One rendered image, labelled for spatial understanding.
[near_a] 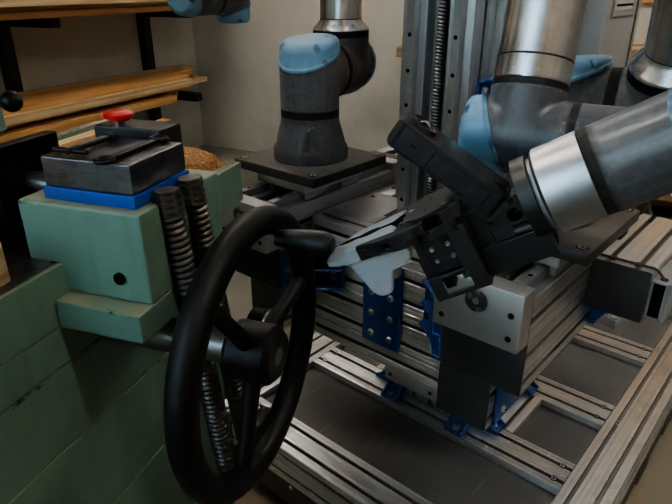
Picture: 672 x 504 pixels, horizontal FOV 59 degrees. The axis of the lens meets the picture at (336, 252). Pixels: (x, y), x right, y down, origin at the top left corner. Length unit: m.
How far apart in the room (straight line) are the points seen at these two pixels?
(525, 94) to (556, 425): 1.03
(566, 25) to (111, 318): 0.50
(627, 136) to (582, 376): 1.25
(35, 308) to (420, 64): 0.76
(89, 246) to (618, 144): 0.45
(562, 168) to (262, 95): 3.93
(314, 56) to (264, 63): 3.18
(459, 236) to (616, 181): 0.13
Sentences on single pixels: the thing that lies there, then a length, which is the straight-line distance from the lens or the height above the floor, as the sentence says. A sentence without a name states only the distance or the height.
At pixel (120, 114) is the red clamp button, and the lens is 0.64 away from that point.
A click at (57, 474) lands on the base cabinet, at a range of 0.69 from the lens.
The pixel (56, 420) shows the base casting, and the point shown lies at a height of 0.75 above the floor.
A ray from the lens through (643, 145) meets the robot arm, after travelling 0.49.
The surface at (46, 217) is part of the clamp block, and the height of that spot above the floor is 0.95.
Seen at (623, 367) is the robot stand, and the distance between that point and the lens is 1.77.
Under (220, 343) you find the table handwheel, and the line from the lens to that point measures 0.59.
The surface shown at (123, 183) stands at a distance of 0.55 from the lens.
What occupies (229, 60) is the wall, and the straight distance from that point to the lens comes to 4.47.
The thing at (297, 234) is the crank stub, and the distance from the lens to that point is 0.55.
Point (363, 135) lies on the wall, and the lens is 4.03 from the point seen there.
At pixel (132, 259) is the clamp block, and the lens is 0.56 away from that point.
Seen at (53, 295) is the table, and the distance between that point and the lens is 0.61.
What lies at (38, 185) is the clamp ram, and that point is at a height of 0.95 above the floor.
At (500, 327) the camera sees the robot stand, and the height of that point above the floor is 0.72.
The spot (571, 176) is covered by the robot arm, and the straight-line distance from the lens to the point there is 0.49.
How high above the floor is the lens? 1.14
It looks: 25 degrees down
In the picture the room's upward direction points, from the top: straight up
